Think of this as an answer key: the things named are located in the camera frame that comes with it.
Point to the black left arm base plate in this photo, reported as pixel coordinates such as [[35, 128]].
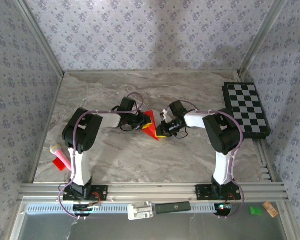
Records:
[[102, 193]]

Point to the brown cardboard tag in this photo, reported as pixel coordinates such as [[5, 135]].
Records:
[[270, 209]]

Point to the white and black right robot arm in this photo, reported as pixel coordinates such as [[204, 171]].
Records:
[[222, 167]]

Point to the green paper note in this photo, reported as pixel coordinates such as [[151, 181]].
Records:
[[255, 211]]

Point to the pink toy microphone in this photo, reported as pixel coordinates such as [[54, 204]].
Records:
[[62, 156]]

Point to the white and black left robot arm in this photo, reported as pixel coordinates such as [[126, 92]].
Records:
[[81, 165]]

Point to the black rectangular device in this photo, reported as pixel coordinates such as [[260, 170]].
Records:
[[172, 207]]

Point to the white plastic holder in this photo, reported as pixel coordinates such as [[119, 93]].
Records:
[[140, 211]]

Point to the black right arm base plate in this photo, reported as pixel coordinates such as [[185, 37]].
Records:
[[202, 192]]

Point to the aluminium side rail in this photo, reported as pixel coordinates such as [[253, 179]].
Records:
[[263, 165]]

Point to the aluminium frame post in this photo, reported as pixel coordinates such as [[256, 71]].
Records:
[[258, 37], [41, 37]]

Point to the aluminium mounting rail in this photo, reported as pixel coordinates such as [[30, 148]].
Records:
[[152, 191]]

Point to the small red block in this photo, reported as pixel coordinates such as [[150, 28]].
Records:
[[58, 163]]

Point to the black and grey checkerboard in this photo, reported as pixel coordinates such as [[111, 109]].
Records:
[[245, 107]]

